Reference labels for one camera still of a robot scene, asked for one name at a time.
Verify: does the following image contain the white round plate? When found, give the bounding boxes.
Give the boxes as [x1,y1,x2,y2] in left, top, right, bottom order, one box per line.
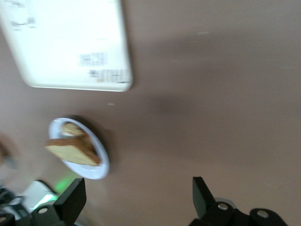
[48,117,111,181]

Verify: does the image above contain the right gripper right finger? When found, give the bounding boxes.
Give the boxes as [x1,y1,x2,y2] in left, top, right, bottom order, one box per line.
[190,176,236,226]

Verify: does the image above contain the plain brown bread slice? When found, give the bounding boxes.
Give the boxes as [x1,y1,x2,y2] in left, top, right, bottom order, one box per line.
[44,137,102,167]

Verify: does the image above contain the cream bear print tray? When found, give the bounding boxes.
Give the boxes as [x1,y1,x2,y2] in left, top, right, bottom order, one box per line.
[0,0,133,92]

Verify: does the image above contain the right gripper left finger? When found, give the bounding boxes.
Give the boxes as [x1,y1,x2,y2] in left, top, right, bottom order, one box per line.
[32,178,87,226]

